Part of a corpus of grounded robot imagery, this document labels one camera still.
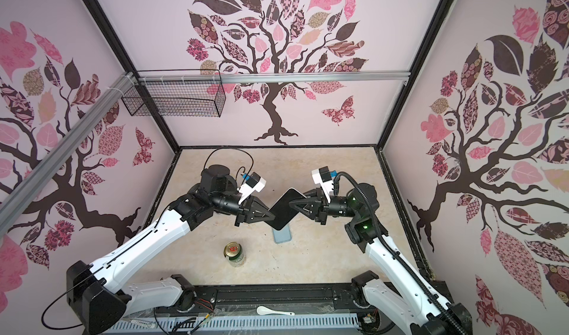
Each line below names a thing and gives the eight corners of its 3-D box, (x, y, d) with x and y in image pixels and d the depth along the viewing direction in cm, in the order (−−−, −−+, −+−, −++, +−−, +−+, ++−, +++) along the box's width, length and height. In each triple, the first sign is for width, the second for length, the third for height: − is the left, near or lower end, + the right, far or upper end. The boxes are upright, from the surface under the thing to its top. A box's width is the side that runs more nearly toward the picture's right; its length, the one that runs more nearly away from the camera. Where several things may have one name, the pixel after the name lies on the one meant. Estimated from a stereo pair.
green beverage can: (230, 268, 82) (222, 258, 73) (232, 253, 86) (225, 241, 77) (244, 268, 82) (238, 258, 73) (246, 253, 86) (241, 241, 77)
